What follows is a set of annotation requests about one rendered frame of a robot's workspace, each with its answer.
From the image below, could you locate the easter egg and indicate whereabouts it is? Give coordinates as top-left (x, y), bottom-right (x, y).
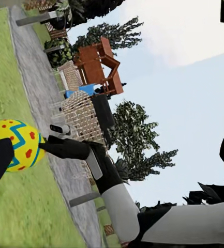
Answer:
top-left (0, 119), bottom-right (46, 172)

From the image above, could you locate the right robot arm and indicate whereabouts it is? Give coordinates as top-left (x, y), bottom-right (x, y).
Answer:
top-left (39, 122), bottom-right (224, 244)

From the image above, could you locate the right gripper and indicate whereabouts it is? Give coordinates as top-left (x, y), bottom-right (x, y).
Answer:
top-left (39, 136), bottom-right (81, 159)

